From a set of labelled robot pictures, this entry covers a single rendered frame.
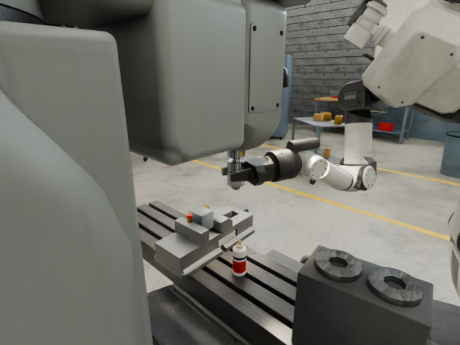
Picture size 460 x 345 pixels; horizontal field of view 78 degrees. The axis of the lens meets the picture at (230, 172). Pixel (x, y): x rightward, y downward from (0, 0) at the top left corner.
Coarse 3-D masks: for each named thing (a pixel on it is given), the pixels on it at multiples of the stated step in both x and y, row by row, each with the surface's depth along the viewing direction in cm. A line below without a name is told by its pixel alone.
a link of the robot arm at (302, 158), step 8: (288, 144) 80; (296, 144) 79; (304, 144) 80; (312, 144) 81; (288, 152) 79; (296, 152) 79; (304, 152) 82; (296, 160) 78; (304, 160) 80; (312, 160) 79; (320, 160) 78; (296, 168) 78; (304, 168) 80; (312, 168) 78; (320, 168) 80; (304, 176) 82; (312, 176) 80; (320, 176) 81
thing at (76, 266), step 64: (0, 0) 24; (0, 64) 23; (64, 64) 27; (0, 128) 23; (64, 128) 28; (0, 192) 23; (64, 192) 27; (128, 192) 35; (0, 256) 24; (64, 256) 29; (128, 256) 35; (0, 320) 26; (64, 320) 30; (128, 320) 36
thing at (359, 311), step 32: (320, 256) 58; (352, 256) 58; (320, 288) 53; (352, 288) 51; (384, 288) 50; (416, 288) 50; (320, 320) 55; (352, 320) 51; (384, 320) 48; (416, 320) 45
